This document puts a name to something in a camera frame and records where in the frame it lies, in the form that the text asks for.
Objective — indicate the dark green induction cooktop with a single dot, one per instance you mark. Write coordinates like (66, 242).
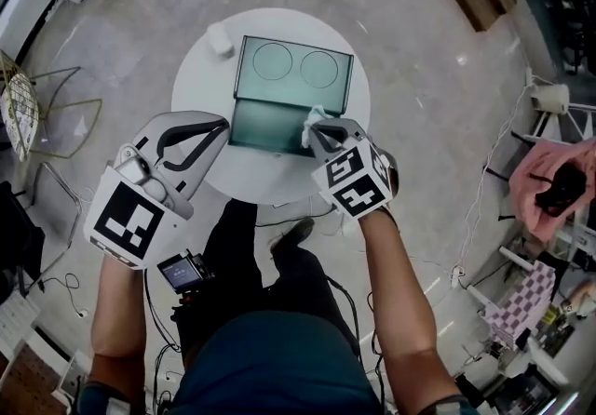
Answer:
(279, 87)

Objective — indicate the person's right forearm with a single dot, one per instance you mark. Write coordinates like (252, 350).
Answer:
(396, 292)

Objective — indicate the black device with screen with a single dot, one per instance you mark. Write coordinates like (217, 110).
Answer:
(184, 273)

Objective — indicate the checkered white table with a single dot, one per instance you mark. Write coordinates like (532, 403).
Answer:
(526, 306)

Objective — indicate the person's black trousers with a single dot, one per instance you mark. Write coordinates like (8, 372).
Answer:
(288, 283)

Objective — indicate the person's teal shirt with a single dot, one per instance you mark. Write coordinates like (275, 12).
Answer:
(274, 366)

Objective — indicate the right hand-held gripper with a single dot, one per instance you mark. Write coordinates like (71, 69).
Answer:
(354, 190)

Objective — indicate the person's right hand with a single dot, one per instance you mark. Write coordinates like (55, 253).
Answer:
(394, 180)

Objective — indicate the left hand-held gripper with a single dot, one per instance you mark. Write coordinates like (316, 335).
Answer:
(125, 218)

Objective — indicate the metal chair frame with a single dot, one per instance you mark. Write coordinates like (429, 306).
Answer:
(56, 218)

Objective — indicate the person's dark shoe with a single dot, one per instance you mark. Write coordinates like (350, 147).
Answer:
(295, 234)

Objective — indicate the pink chair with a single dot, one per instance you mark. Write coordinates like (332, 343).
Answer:
(554, 190)

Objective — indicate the white wiping cloth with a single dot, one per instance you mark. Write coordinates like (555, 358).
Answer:
(314, 117)

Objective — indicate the black office chair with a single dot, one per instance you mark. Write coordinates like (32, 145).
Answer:
(570, 8)

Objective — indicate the person's left forearm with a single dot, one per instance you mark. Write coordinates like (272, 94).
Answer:
(116, 311)

